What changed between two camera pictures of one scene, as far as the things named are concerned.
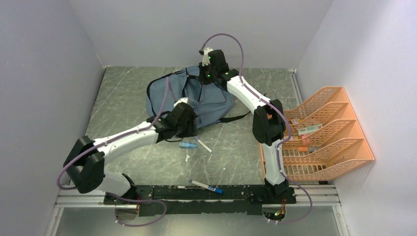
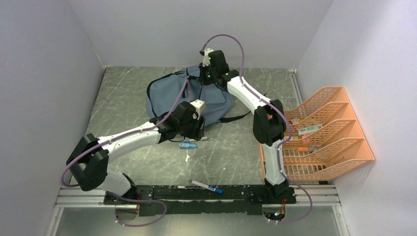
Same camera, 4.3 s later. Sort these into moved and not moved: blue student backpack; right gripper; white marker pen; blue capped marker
Moved: white marker pen
Not moved: right gripper; blue capped marker; blue student backpack
